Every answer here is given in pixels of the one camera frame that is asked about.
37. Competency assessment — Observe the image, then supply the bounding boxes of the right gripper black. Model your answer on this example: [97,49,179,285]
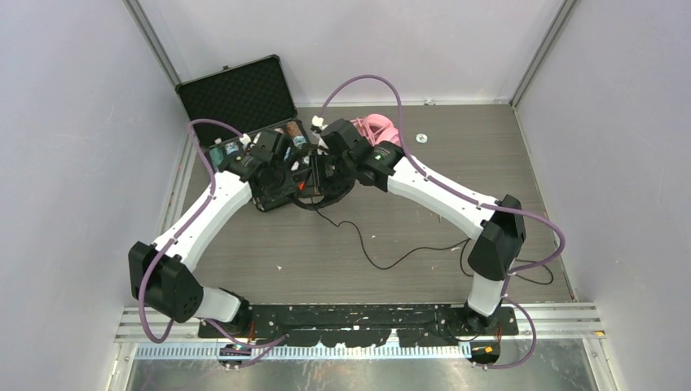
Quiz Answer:
[301,148,354,199]

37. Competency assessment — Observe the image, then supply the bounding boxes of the black poker chip case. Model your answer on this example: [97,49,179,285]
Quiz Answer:
[175,54,323,213]

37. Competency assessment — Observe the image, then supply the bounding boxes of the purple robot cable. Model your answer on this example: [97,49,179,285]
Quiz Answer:
[137,119,252,345]
[318,74,566,371]

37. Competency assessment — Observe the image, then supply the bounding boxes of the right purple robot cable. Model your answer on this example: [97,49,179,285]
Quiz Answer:
[318,74,566,371]

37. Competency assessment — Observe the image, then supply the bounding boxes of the black headphones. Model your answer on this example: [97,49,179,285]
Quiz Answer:
[289,162,355,211]

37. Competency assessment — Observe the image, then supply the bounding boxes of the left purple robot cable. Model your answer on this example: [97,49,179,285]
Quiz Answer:
[137,119,252,345]

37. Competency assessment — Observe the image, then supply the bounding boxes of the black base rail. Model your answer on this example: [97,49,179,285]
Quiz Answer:
[198,304,518,348]

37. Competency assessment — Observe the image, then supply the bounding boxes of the pink headphones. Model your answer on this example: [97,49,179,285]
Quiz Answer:
[351,114,401,147]

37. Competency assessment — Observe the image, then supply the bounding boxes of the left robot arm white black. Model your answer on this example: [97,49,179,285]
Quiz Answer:
[128,123,309,337]

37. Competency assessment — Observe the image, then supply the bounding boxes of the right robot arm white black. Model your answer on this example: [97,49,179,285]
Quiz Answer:
[310,115,526,335]

